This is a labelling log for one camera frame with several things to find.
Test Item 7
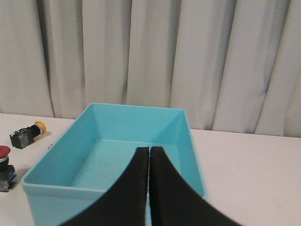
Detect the light blue plastic box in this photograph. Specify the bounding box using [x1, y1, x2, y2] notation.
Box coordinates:
[21, 103, 207, 226]

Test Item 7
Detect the yellow button far switch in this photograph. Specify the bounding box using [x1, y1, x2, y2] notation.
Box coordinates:
[9, 121, 47, 149]

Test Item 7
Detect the red button switch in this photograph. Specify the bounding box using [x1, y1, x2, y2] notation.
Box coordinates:
[0, 145, 16, 192]

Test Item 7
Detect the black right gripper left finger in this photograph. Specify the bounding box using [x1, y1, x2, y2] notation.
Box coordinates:
[62, 147, 149, 226]

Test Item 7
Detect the white pleated curtain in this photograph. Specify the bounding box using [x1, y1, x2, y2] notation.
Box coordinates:
[0, 0, 301, 137]

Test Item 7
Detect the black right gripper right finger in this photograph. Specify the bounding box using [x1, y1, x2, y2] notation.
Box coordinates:
[149, 146, 238, 226]

